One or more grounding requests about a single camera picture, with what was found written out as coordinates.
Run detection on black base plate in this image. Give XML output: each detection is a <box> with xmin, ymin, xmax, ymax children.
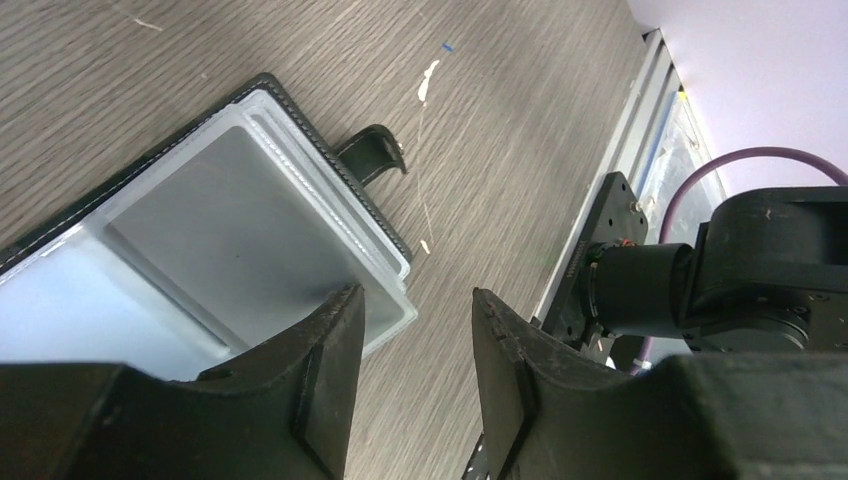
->
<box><xmin>463</xmin><ymin>172</ymin><xmax>648</xmax><ymax>479</ymax></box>

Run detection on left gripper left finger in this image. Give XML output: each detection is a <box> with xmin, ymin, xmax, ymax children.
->
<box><xmin>1</xmin><ymin>285</ymin><xmax>365</xmax><ymax>479</ymax></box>

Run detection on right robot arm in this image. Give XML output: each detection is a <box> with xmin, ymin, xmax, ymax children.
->
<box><xmin>582</xmin><ymin>187</ymin><xmax>847</xmax><ymax>354</ymax></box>

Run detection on aluminium frame rail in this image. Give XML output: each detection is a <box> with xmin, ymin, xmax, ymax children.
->
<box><xmin>532</xmin><ymin>29</ymin><xmax>712</xmax><ymax>322</ymax></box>

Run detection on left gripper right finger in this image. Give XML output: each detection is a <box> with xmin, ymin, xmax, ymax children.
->
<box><xmin>471</xmin><ymin>289</ymin><xmax>847</xmax><ymax>479</ymax></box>

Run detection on black card holder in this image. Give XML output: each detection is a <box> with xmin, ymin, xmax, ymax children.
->
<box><xmin>1</xmin><ymin>74</ymin><xmax>418</xmax><ymax>381</ymax></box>

